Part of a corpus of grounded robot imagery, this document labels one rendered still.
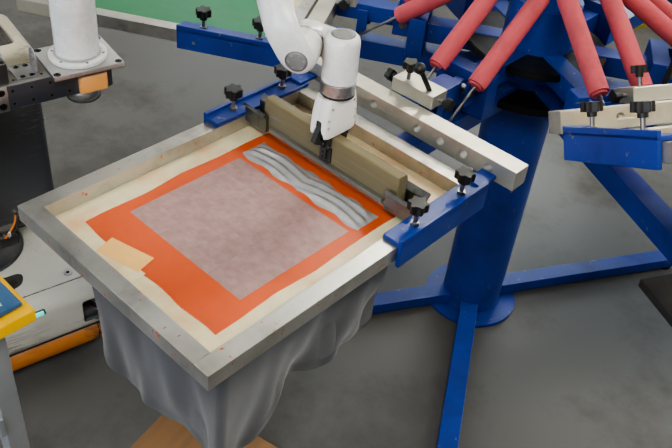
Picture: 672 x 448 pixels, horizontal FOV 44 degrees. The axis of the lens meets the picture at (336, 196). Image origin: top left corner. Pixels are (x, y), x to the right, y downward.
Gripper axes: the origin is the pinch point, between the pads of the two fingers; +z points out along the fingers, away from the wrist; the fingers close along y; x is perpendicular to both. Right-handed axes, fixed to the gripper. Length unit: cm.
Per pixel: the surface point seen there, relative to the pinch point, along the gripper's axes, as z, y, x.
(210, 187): 6.0, 24.0, -12.7
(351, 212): 5.4, 7.4, 13.6
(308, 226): 6.0, 17.1, 10.4
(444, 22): 0, -71, -23
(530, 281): 96, -102, 13
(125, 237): 6.0, 47.2, -11.0
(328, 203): 5.3, 9.0, 8.4
